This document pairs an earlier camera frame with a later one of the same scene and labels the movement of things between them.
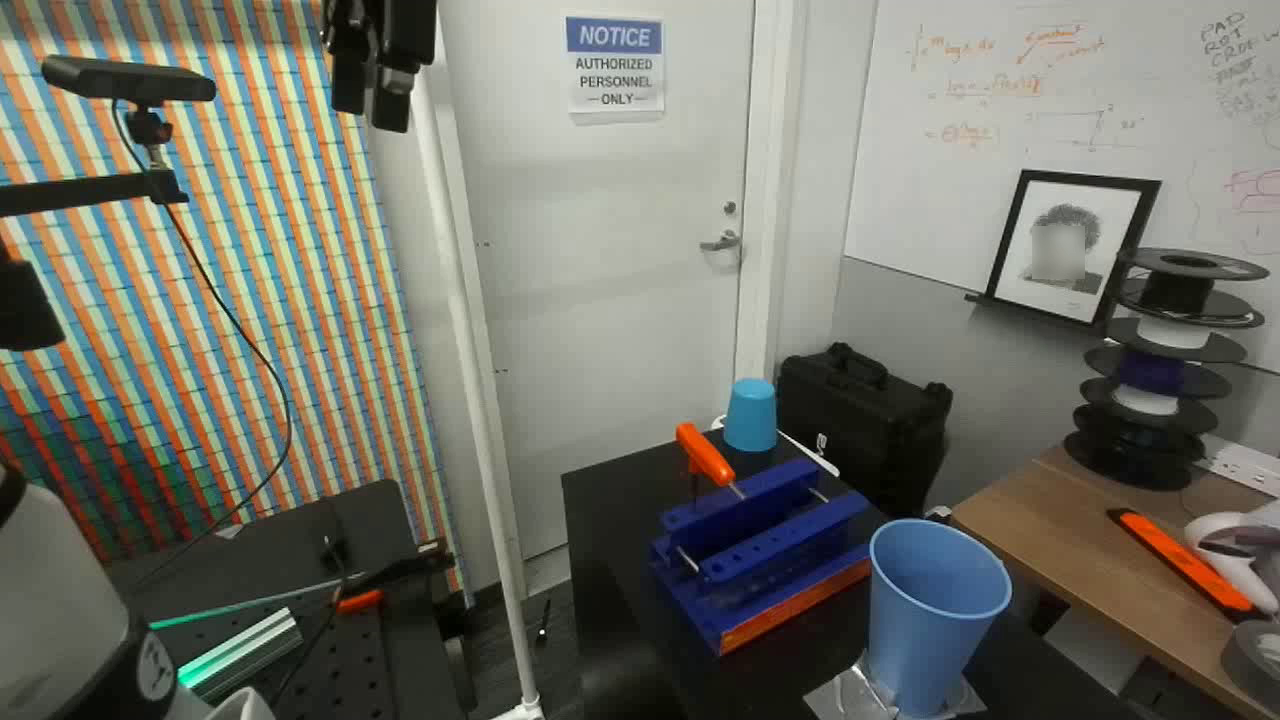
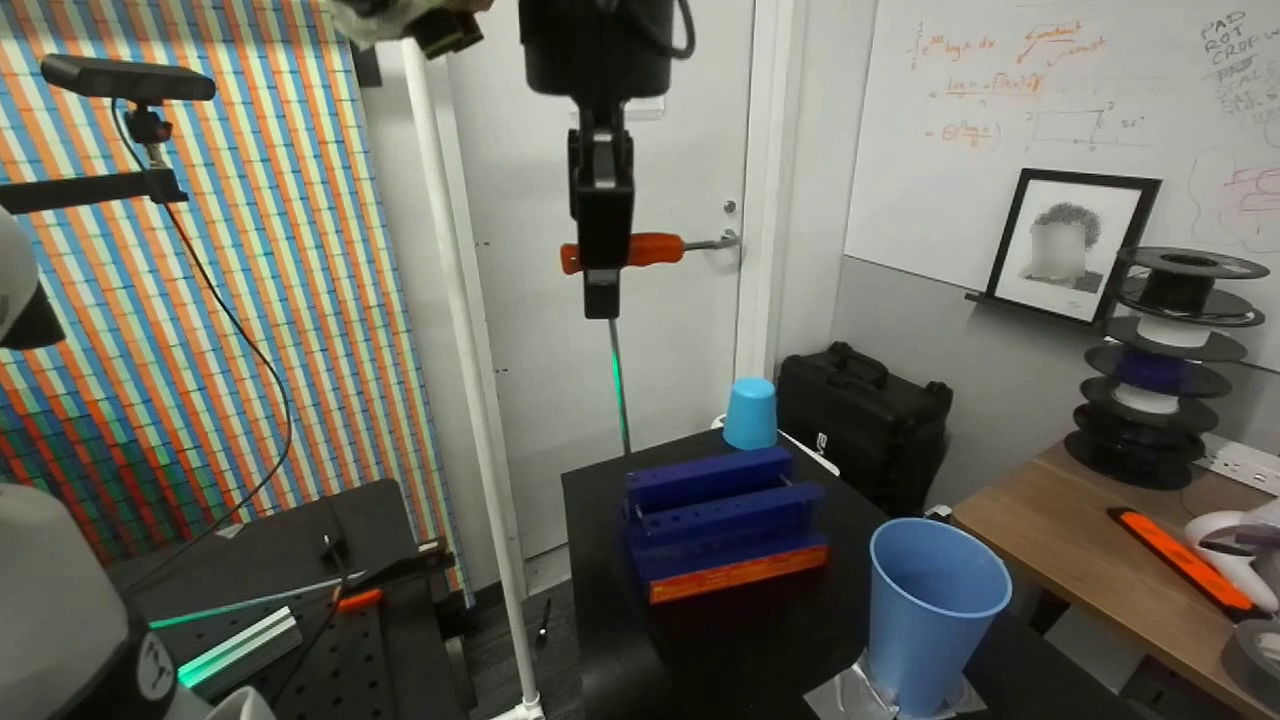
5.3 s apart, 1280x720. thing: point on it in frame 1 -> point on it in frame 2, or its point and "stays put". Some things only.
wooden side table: x=1059 y=520 stays put
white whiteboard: x=963 y=96 stays put
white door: x=616 y=188 stays put
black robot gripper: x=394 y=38 -> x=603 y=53
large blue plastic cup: x=930 y=607 stays put
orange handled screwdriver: x=700 y=452 -> x=649 y=251
